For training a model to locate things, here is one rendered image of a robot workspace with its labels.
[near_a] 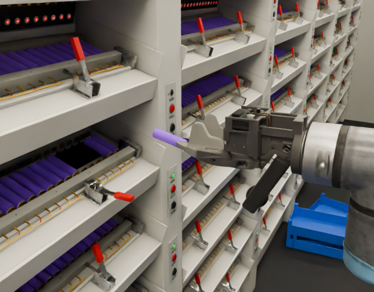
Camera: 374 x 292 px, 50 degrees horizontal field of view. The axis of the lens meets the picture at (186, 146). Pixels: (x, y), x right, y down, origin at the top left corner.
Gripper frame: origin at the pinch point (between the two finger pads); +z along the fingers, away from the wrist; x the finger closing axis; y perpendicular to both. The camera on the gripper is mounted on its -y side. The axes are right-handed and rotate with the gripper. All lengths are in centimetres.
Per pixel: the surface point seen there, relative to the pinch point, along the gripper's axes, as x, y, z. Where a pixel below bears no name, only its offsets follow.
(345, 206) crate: -178, -100, -11
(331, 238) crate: -128, -92, -11
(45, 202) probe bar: 18.0, -5.7, 16.0
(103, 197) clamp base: 8.0, -8.9, 12.9
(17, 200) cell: 20.5, -4.9, 19.4
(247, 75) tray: -79, -3, 17
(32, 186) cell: 16.3, -4.5, 20.4
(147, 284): -9.1, -42.4, 17.4
